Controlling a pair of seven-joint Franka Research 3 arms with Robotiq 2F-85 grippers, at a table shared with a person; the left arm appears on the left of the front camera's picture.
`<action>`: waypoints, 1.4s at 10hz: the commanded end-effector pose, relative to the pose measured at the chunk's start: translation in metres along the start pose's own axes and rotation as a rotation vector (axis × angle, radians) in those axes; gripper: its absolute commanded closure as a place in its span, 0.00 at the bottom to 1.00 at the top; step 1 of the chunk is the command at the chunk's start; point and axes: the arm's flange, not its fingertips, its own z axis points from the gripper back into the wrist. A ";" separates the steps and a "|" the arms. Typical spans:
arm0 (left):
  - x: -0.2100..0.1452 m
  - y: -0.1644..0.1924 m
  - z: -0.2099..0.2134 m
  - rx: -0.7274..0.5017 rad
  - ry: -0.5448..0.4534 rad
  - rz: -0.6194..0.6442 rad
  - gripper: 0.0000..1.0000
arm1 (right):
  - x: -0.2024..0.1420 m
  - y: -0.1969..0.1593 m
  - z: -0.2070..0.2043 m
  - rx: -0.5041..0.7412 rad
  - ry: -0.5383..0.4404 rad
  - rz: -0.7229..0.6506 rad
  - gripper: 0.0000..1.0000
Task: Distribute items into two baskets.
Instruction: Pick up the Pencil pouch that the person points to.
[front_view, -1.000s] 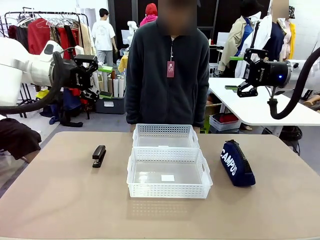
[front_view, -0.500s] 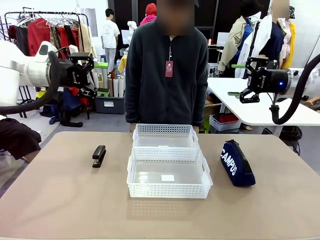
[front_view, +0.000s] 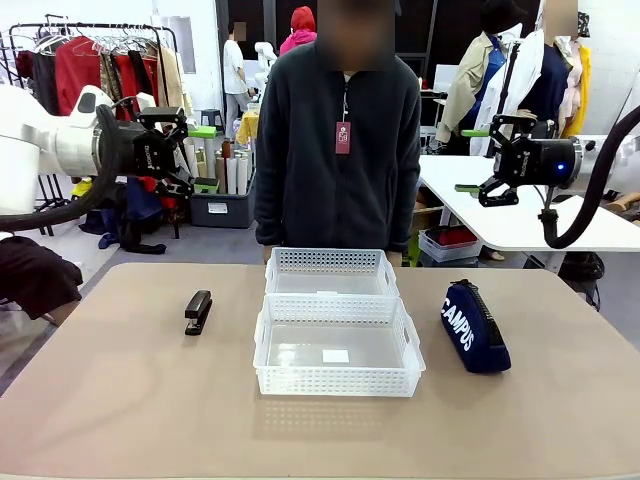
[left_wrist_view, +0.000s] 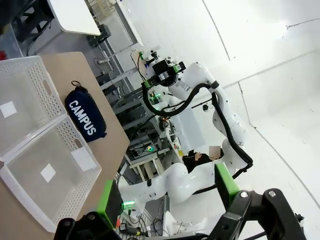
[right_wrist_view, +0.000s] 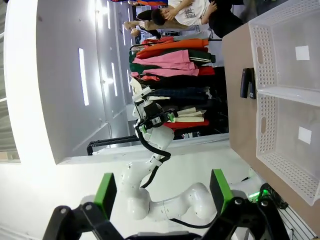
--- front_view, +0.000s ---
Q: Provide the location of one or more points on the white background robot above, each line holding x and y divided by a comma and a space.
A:
263, 60

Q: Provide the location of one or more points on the maroon hang tag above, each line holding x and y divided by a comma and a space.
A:
343, 140

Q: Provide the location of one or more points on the black metal clothes rack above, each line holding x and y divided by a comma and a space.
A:
170, 37

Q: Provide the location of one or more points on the patterned brown hanging garment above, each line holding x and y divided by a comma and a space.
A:
109, 75

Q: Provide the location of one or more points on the white crate with red cloth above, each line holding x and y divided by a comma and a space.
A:
447, 245

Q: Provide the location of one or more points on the white work table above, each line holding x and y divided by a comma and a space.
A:
460, 210

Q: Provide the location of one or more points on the cardboard paper roll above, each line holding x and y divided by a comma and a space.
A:
243, 175
231, 175
202, 162

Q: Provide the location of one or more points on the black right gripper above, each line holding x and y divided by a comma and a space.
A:
535, 162

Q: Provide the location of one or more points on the bystander in red hood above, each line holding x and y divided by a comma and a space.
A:
297, 35

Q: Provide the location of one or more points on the mannequin in navy top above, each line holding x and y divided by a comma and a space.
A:
547, 85

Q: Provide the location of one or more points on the yellow cloth bundle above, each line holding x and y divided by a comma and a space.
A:
246, 127

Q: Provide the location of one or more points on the grey plastic storage bin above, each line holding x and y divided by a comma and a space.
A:
220, 212

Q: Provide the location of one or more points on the white sticker in basket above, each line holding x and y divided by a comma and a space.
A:
335, 356

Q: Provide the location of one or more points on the seated person in dark skirt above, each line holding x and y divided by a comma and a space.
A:
35, 280

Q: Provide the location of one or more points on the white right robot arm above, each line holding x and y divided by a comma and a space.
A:
587, 165

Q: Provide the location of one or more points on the mannequin in beige trench coat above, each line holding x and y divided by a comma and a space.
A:
465, 95

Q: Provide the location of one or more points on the beige hanging coat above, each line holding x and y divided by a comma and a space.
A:
170, 80

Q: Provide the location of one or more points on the white perforated plastic basket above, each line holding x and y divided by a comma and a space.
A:
280, 265
335, 382

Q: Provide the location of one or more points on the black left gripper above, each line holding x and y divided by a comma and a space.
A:
150, 155

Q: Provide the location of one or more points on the dark plastic stool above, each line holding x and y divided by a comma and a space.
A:
212, 120

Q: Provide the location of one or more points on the black tripod pole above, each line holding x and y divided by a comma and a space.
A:
511, 75

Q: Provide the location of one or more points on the bystander in white shirt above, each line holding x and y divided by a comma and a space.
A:
234, 70

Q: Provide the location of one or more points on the black hanging garment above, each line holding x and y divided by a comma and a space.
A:
45, 82

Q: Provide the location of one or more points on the person right hand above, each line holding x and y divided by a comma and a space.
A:
267, 256

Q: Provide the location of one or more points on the red hanging garment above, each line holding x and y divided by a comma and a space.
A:
75, 75

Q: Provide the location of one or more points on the white hanging coat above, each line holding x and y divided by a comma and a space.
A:
492, 105

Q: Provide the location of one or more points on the person in dark fleece jacket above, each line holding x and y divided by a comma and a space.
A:
310, 175

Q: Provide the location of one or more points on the black stapler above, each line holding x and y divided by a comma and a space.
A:
197, 312

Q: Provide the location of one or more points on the white board panel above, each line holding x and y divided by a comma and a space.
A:
450, 77

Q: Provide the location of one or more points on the yellow hanging garment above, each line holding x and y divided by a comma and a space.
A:
582, 90

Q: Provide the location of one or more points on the dark clothes pile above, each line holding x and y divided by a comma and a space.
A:
135, 215

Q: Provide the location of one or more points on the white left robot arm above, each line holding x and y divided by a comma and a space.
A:
30, 145

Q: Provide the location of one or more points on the navy campus pencil case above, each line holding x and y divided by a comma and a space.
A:
472, 330

